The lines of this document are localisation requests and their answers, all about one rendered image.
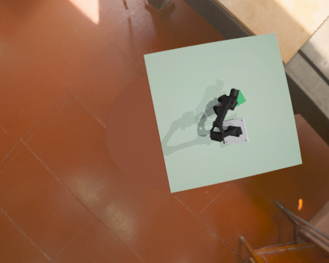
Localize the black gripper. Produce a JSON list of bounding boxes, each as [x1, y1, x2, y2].
[[213, 105, 221, 115]]

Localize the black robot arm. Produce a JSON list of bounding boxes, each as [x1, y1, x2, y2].
[[210, 88, 243, 142]]

